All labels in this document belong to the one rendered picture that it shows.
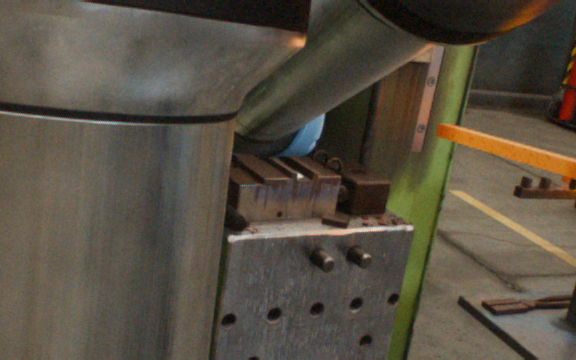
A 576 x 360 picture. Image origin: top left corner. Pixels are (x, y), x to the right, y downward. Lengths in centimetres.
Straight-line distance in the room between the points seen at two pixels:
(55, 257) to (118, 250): 1
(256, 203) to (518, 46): 804
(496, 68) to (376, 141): 756
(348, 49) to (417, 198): 132
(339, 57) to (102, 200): 20
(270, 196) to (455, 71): 55
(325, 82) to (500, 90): 878
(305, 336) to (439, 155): 54
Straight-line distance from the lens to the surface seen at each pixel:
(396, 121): 152
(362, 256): 127
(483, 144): 123
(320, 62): 35
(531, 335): 148
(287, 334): 131
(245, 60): 16
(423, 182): 164
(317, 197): 129
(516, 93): 930
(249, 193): 122
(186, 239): 17
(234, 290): 121
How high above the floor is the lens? 135
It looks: 17 degrees down
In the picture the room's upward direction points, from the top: 9 degrees clockwise
